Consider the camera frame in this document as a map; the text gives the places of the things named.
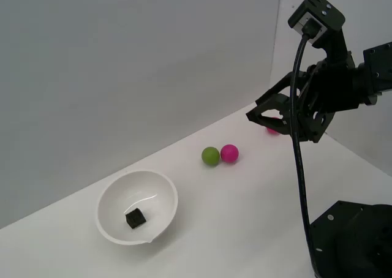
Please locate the black foam box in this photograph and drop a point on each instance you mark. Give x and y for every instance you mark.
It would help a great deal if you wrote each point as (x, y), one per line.
(135, 218)

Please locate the green ball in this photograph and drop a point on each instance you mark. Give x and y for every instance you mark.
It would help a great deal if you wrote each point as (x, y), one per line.
(210, 156)

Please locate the pink ball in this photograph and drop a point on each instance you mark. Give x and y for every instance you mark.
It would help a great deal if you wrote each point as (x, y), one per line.
(229, 153)
(272, 131)

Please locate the white bowl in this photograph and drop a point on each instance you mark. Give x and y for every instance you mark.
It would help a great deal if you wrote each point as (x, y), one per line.
(159, 198)

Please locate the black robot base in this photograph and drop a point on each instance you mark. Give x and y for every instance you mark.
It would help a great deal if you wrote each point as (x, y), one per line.
(355, 241)

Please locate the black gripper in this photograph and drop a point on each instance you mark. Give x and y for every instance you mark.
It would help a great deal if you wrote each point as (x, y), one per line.
(333, 85)

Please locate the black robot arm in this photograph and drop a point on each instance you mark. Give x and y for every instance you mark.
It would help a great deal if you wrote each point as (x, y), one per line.
(378, 73)

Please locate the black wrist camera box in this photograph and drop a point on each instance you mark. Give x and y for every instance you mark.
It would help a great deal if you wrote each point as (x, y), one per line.
(324, 11)

